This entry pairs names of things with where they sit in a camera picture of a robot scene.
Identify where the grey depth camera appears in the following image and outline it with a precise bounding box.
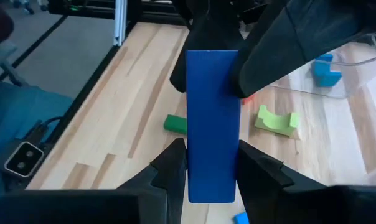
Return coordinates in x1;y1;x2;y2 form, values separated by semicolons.
3;141;45;178

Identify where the light green arch block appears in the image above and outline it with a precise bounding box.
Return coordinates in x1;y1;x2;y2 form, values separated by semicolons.
254;104;300;138

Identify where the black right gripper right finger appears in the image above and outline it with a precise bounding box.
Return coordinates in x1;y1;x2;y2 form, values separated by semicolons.
236;139;376;224

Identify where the clear plastic bin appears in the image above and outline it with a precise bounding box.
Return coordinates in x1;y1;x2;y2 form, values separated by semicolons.
265;40;376;100

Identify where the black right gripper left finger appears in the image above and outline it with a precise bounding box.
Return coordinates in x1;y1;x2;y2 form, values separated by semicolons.
0;138;189;224

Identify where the blue arch block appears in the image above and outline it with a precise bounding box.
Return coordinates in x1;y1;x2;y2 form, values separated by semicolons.
311;53;343;88

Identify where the blue long block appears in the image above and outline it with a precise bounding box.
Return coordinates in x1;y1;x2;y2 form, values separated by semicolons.
233;211;250;224
185;49;242;204

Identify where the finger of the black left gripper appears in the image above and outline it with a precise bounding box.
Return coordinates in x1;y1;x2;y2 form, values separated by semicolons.
170;23;195;93
230;6;307;98

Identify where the green long block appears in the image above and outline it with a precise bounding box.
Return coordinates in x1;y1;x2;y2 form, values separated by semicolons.
163;114;188;136

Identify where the silver aluminium extrusion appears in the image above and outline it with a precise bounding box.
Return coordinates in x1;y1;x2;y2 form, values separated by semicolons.
113;0;128;47

